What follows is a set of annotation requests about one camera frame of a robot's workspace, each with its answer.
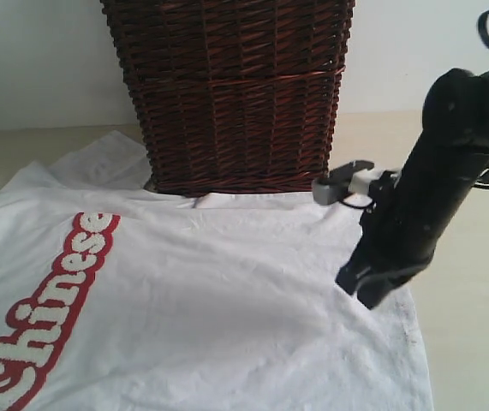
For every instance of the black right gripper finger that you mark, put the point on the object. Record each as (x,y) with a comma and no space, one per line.
(357,273)
(371,292)

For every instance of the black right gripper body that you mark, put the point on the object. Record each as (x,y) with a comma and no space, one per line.
(398,248)

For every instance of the white t-shirt red lettering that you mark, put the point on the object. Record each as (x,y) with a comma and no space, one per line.
(114,298)

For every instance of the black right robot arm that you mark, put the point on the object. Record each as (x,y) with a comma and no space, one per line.
(451,153)

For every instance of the dark brown wicker basket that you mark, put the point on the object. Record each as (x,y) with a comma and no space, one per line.
(233,97)

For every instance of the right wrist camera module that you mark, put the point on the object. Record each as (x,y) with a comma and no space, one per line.
(361,177)

